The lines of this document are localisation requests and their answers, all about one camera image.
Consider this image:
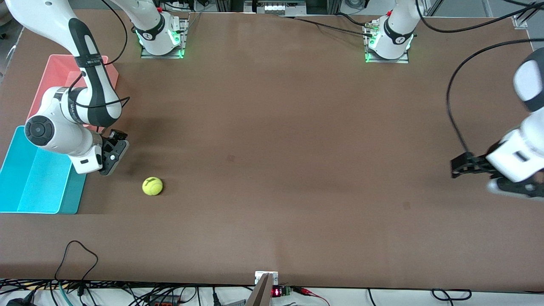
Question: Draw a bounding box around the thin black base cable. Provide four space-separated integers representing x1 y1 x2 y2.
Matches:
278 15 375 37

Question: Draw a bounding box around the grey electronics box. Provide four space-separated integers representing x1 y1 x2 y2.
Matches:
244 0 307 16

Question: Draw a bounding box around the black looped table cable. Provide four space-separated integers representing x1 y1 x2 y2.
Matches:
54 240 99 296

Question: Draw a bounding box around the black coiled floor cable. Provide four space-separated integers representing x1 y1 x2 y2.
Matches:
431 289 473 301

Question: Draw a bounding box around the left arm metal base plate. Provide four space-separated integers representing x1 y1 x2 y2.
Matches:
364 21 411 64

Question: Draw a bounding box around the red clip lead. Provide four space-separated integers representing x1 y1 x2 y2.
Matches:
293 287 330 306

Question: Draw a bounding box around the blue plastic bin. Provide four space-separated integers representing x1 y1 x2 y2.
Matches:
0 126 88 215

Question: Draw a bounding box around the thick black base cable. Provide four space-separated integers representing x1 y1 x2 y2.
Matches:
336 12 375 28

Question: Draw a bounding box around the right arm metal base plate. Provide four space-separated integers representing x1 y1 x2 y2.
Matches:
140 17 190 59

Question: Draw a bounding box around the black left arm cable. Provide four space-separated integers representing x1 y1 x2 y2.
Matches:
416 0 544 164

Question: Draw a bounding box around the black power plug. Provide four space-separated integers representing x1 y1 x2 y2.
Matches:
0 291 35 306

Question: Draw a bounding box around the yellow-green tennis ball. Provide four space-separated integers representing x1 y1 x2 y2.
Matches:
142 177 164 196

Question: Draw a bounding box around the pink plastic bin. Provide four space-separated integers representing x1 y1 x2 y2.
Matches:
26 54 119 128

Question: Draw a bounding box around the small metal edge bracket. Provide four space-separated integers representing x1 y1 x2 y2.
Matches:
255 271 279 286

